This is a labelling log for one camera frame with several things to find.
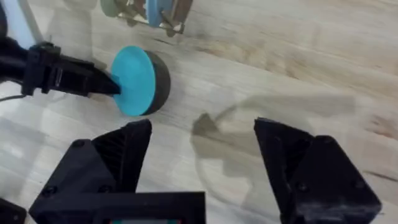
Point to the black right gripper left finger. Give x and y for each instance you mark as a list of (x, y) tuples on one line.
[(93, 174)]

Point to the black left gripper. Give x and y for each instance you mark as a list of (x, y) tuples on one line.
[(31, 67)]

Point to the pale green plate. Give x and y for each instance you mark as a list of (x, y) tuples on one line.
[(109, 7)]

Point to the turquoise round plate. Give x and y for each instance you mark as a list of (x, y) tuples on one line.
[(133, 81)]

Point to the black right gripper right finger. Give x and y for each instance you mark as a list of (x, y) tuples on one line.
[(323, 183)]

